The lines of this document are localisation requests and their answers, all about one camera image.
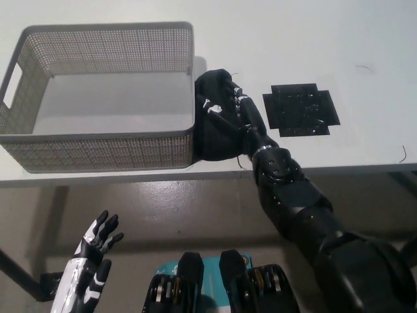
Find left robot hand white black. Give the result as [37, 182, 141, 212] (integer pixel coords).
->
[50, 209, 125, 313]

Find robot torso black teal blocks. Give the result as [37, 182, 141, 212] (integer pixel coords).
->
[143, 250, 301, 313]

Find black table foot bracket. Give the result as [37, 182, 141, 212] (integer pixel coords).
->
[38, 271, 68, 301]

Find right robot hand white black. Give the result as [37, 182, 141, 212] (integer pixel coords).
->
[201, 79, 278, 158]

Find black fabric pencil case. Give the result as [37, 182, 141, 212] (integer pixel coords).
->
[193, 68, 259, 162]

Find grey perforated plastic basket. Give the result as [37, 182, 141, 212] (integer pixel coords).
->
[0, 21, 197, 174]

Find black metal table leg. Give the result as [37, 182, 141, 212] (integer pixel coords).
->
[0, 246, 45, 301]

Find black tape cross patch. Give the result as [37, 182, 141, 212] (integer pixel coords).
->
[262, 82, 341, 138]

